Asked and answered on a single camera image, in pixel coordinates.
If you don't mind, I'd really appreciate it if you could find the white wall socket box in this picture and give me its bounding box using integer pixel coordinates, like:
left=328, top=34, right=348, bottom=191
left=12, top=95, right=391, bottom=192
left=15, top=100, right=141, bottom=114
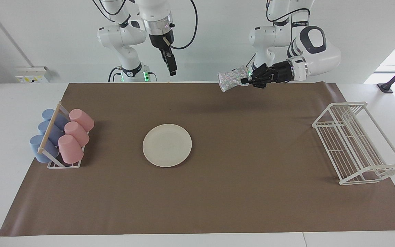
left=15, top=66, right=51, bottom=84

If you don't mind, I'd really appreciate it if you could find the white wire dish rack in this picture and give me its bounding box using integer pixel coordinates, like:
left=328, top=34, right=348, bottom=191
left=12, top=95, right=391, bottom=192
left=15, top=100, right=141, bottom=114
left=312, top=101, right=395, bottom=186

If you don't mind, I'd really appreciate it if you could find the cream round plate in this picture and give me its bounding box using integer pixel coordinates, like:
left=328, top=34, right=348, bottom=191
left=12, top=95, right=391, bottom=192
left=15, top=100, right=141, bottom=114
left=142, top=123, right=192, bottom=168

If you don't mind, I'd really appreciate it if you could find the brown table mat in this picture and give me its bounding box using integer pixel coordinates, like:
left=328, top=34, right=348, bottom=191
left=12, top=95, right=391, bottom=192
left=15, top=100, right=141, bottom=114
left=0, top=82, right=395, bottom=237

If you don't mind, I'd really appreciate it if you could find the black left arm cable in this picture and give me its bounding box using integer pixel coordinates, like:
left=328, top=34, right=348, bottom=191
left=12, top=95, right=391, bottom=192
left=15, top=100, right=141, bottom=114
left=265, top=0, right=312, bottom=27

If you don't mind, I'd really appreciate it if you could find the cup rack with wooden bar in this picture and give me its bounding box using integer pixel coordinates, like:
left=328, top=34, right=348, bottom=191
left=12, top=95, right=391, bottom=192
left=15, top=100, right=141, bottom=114
left=37, top=101, right=90, bottom=169

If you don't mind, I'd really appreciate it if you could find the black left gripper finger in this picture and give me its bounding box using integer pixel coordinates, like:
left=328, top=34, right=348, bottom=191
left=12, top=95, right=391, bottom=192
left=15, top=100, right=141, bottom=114
left=251, top=64, right=270, bottom=79
left=241, top=77, right=270, bottom=89

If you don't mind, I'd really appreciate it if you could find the blue plastic cup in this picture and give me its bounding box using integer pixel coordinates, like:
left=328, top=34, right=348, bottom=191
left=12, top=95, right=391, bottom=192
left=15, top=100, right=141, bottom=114
left=42, top=109, right=69, bottom=131
left=29, top=134, right=61, bottom=163
left=38, top=121, right=64, bottom=146

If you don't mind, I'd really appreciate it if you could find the pink plastic cup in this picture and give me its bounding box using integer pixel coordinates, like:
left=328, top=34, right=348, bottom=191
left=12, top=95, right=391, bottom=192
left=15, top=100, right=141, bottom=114
left=64, top=121, right=90, bottom=147
left=58, top=134, right=84, bottom=164
left=69, top=109, right=95, bottom=132

